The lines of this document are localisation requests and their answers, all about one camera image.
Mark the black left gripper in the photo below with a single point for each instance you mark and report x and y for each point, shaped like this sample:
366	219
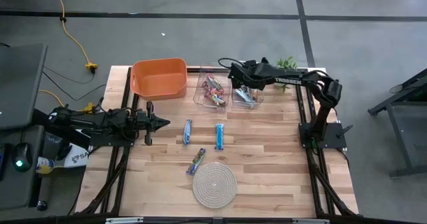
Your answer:
149	124

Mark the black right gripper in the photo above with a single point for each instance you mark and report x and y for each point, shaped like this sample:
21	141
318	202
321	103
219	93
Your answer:
243	75

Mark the blue Chewy granola bar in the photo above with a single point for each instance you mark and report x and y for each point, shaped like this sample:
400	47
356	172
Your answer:
187	132
195	161
219	136

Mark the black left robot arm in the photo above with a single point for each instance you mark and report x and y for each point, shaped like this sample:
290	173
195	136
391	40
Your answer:
100	120

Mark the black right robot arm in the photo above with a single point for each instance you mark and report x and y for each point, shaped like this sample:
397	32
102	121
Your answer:
300	80

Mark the clear plastic bin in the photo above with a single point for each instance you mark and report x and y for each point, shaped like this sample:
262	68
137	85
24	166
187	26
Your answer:
200	100
258	102

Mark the orange plastic bin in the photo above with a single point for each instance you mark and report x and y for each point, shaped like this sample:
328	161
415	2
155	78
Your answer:
158	84

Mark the green plant in white pot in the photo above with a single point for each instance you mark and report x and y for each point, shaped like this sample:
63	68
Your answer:
287	64

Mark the round woven beige placemat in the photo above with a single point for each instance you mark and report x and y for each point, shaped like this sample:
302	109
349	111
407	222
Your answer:
214	185

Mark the white printed box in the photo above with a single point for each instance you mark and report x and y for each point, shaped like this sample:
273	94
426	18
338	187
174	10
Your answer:
78	157

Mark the yellow white bottle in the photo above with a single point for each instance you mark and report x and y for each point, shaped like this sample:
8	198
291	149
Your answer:
45	165

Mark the black computer mouse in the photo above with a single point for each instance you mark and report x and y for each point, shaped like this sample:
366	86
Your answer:
22	157

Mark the grey flat panel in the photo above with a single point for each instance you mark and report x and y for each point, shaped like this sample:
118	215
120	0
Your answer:
20	84

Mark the black caster wheel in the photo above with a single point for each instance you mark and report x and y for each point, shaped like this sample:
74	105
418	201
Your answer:
41	206

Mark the grey side desk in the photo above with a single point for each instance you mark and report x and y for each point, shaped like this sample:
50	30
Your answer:
13	190

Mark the black side stand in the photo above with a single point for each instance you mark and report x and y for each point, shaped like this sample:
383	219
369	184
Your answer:
403	144

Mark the black table frame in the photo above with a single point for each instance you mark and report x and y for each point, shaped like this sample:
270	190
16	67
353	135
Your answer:
191	70

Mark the silver frame bracket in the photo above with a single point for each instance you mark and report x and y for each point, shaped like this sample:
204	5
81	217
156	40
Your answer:
310	221
124	220

